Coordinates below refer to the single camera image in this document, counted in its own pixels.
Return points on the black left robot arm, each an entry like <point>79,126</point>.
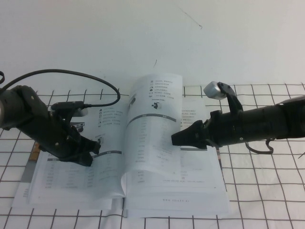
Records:
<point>16,107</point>

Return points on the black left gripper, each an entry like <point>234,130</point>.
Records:
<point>57,138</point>

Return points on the black left camera mount bracket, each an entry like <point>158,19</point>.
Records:
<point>66,119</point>

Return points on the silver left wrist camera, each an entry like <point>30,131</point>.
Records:
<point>71,105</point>

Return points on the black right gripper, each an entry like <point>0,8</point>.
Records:
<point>226,128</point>

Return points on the black right camera mount bracket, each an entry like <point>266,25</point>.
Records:
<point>232,100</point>

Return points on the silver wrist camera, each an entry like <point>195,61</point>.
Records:
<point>71,105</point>
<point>213,90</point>

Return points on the white product manual book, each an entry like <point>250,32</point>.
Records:
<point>155,167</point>

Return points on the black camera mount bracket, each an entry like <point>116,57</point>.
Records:
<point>232,100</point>
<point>66,119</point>

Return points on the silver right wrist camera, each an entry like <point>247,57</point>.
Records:
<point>213,90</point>

